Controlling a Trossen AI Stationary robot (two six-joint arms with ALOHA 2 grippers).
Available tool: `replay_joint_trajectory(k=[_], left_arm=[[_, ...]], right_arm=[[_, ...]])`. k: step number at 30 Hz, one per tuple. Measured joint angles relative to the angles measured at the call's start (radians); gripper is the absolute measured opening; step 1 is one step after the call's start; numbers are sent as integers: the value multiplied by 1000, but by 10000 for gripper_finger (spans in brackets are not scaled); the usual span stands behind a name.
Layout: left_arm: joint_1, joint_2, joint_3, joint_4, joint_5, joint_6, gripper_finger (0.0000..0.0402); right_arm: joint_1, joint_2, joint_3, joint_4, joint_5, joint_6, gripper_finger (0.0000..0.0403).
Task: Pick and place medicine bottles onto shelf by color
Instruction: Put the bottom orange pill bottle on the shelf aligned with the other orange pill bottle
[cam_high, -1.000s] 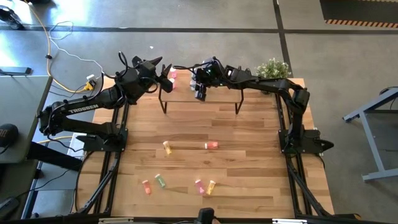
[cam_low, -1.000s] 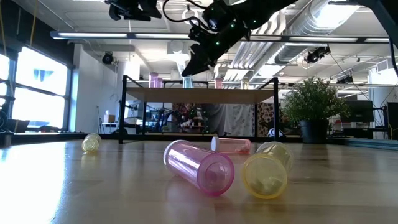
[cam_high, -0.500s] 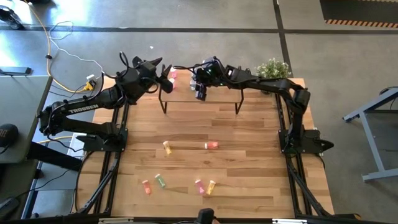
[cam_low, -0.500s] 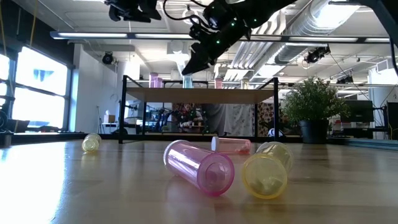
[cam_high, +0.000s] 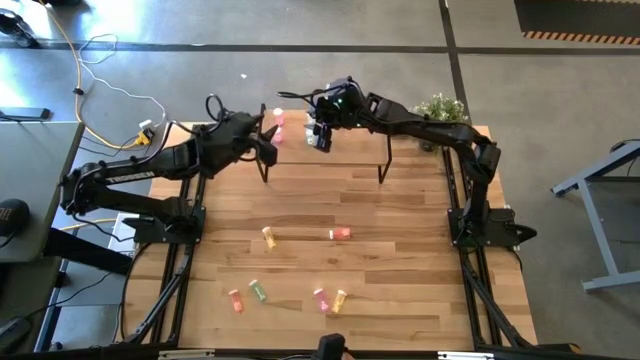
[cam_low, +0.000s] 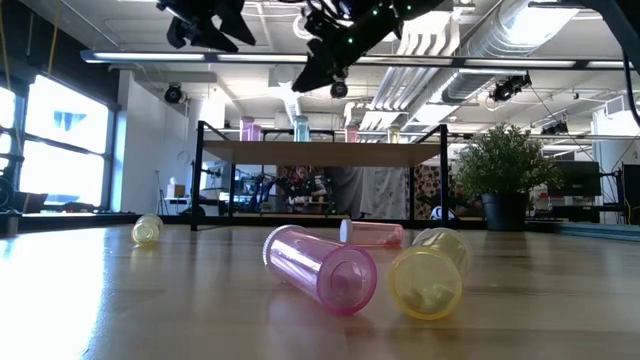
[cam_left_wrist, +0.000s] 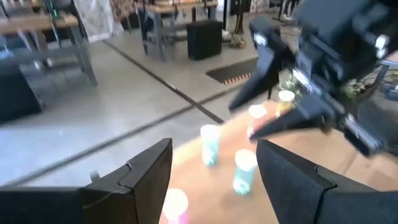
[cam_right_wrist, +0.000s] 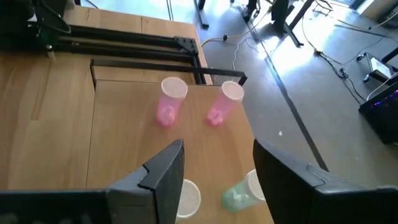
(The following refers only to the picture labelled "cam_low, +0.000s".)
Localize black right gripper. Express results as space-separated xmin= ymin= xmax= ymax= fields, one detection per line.
xmin=291 ymin=0 xmax=401 ymax=95

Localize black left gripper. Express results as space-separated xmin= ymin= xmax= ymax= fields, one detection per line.
xmin=156 ymin=0 xmax=257 ymax=54

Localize teal pill bottle white cap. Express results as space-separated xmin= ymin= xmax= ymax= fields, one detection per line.
xmin=293 ymin=114 xmax=311 ymax=143

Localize white ceiling pipes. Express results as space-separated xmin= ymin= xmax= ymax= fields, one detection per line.
xmin=372 ymin=27 xmax=454 ymax=114

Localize person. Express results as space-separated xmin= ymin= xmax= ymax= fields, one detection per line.
xmin=289 ymin=167 xmax=329 ymax=212

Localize grey hanging cloth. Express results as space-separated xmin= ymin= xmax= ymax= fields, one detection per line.
xmin=327 ymin=167 xmax=374 ymax=219

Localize white floral cloth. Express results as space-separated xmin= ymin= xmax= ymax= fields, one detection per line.
xmin=372 ymin=167 xmax=411 ymax=220

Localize black overhead light bar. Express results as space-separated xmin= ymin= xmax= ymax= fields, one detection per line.
xmin=79 ymin=48 xmax=640 ymax=71

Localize brown patterned cloth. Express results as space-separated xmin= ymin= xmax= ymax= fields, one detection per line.
xmin=413 ymin=164 xmax=444 ymax=221

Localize small cardboard box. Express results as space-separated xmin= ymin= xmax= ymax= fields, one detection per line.
xmin=166 ymin=177 xmax=188 ymax=200

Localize large bright window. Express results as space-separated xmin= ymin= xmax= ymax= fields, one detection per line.
xmin=0 ymin=73 xmax=117 ymax=215

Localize black and white ball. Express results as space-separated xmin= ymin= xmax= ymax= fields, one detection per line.
xmin=429 ymin=205 xmax=458 ymax=222

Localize green potted plant black pot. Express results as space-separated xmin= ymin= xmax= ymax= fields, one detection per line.
xmin=451 ymin=122 xmax=565 ymax=232

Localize black monitor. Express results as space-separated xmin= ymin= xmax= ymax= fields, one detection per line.
xmin=547 ymin=159 xmax=602 ymax=198
xmin=622 ymin=163 xmax=640 ymax=226

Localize blue mat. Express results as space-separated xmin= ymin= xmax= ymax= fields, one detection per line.
xmin=552 ymin=221 xmax=640 ymax=243

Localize white coiled cable ring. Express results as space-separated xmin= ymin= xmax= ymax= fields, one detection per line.
xmin=292 ymin=13 xmax=312 ymax=41

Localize black frame wooden shelf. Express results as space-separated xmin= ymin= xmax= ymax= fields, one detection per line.
xmin=189 ymin=119 xmax=450 ymax=232

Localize silver ceiling air duct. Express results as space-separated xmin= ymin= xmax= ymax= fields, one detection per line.
xmin=442 ymin=0 xmax=584 ymax=105

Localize black table edge rail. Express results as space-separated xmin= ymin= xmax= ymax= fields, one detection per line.
xmin=19 ymin=213 xmax=640 ymax=232

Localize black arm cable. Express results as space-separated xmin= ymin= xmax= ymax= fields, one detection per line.
xmin=621 ymin=49 xmax=640 ymax=130

